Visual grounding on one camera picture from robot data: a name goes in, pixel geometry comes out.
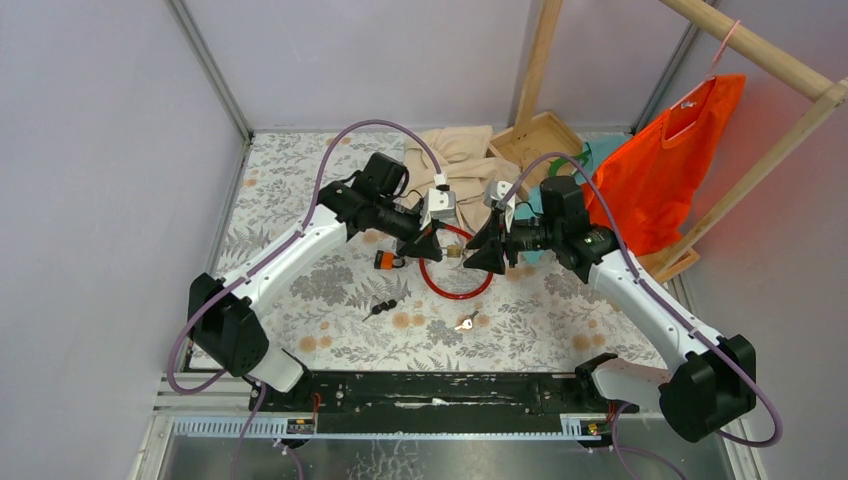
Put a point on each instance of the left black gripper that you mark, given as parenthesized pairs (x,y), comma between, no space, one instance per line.
(424,244)

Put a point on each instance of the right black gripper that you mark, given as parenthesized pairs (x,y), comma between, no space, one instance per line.
(489,240)

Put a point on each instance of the red cable lock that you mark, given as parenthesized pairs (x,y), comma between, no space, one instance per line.
(451,280)

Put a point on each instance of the silver key pair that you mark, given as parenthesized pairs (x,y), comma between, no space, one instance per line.
(467,322)

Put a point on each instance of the small black key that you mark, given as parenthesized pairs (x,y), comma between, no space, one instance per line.
(381,307)

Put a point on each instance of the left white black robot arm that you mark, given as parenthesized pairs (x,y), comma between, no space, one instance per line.
(224,314)

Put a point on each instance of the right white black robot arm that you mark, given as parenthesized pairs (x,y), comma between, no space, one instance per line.
(708,379)

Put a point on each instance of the floral patterned mat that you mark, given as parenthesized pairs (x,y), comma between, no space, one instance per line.
(533,318)

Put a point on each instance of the beige crumpled cloth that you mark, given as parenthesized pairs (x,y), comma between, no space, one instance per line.
(462,153)

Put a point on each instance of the green clothes hanger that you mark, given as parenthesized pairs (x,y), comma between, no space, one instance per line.
(558,164)

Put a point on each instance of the wooden clothes rack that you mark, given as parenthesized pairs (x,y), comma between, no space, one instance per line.
(533,128)

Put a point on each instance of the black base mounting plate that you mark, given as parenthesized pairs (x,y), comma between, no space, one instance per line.
(385,402)

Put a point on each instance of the teal t-shirt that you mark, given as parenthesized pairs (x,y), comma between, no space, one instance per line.
(596,149)

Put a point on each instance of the orange t-shirt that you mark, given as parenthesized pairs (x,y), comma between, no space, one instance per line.
(650,181)

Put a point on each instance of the pink clothes hanger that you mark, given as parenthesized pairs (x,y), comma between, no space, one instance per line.
(710,73)

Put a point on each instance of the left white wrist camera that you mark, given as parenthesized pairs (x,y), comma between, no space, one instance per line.
(439,202)

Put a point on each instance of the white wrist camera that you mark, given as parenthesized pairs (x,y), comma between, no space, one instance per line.
(439,202)
(500,195)

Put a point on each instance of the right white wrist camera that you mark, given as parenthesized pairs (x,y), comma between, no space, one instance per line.
(500,195)

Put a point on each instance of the right aluminium frame rail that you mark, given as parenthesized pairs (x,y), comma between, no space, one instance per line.
(655,99)

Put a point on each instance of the aluminium frame rail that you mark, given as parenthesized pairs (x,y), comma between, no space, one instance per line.
(196,42)
(655,99)

